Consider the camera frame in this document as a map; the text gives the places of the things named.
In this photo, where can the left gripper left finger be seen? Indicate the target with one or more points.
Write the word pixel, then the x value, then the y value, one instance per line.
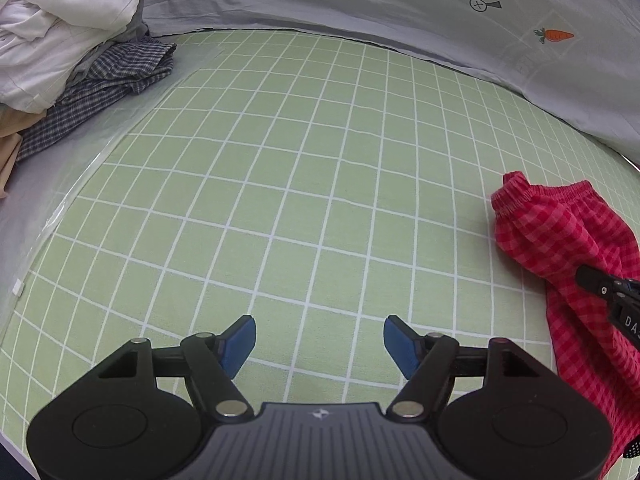
pixel 206 362

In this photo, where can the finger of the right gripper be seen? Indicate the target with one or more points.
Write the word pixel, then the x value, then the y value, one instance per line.
pixel 620 294

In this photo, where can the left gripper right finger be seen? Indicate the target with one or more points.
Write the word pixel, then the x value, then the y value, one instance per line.
pixel 446 380

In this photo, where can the red checked shorts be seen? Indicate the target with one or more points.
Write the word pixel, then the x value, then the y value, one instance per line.
pixel 551 231

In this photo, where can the green grid mat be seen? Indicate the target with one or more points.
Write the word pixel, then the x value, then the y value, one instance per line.
pixel 319 186

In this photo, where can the grey carrot print sheet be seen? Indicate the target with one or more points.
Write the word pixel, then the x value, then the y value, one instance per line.
pixel 578 59

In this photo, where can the blue checked garment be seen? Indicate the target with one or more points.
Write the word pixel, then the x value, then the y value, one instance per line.
pixel 123 69

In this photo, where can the beige garment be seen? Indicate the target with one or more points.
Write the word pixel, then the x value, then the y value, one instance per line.
pixel 12 122

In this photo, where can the white garment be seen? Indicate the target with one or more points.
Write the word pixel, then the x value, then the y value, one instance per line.
pixel 43 40

